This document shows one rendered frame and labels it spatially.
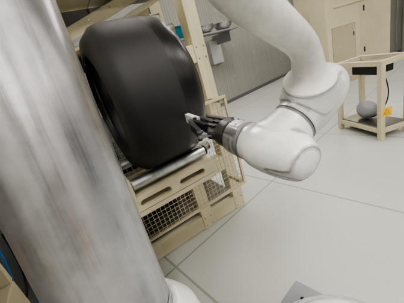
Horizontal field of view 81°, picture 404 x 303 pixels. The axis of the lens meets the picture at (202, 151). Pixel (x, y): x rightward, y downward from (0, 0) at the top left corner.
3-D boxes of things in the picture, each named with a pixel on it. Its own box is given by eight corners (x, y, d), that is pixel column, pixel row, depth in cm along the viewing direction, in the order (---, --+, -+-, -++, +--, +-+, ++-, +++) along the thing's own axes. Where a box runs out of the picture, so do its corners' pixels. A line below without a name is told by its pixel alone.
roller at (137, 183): (125, 179, 88) (128, 187, 91) (130, 187, 85) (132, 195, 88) (201, 142, 102) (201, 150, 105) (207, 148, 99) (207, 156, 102)
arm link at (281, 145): (245, 171, 57) (278, 133, 59) (302, 201, 45) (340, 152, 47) (225, 142, 50) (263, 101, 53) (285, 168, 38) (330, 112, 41)
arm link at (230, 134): (232, 130, 51) (216, 124, 55) (237, 166, 55) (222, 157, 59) (263, 116, 54) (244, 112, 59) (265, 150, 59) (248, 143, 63)
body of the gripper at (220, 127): (245, 115, 59) (222, 109, 66) (219, 127, 56) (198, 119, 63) (248, 142, 63) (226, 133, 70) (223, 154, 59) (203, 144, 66)
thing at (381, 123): (381, 141, 241) (381, 61, 213) (338, 128, 297) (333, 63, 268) (410, 130, 244) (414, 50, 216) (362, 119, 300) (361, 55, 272)
